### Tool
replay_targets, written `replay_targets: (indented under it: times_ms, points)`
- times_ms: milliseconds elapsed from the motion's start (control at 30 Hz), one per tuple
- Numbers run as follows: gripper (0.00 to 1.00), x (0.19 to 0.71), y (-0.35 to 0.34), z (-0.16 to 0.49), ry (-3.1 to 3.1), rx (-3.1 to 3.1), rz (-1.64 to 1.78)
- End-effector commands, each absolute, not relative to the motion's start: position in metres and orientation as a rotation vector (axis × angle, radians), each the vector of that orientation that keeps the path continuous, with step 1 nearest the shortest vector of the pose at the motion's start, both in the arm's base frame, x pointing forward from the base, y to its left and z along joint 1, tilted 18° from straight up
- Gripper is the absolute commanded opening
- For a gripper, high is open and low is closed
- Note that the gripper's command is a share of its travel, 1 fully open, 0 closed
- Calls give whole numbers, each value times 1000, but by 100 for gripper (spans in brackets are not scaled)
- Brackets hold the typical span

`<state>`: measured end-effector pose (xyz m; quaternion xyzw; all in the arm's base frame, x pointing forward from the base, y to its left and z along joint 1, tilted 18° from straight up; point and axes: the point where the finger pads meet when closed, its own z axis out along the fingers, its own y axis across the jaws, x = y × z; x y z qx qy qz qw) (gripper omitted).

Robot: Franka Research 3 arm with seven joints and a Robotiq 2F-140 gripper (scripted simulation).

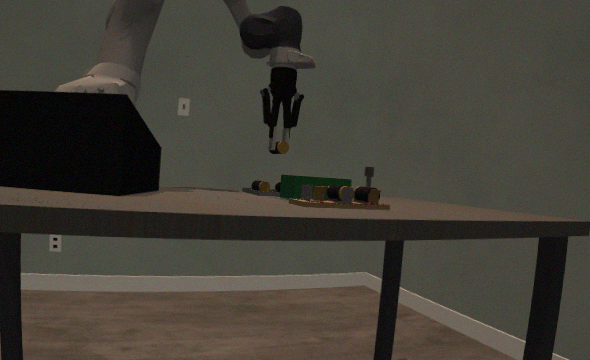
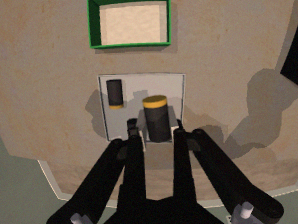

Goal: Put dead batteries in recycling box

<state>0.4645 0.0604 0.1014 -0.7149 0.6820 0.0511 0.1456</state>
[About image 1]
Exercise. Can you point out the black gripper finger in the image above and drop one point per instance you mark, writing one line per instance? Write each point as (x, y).
(271, 117)
(290, 119)

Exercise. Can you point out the green open-top box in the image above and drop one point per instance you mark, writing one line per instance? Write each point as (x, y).
(291, 185)

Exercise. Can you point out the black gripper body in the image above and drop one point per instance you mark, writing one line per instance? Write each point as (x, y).
(283, 77)

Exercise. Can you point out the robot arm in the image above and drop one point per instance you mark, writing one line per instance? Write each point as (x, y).
(122, 53)

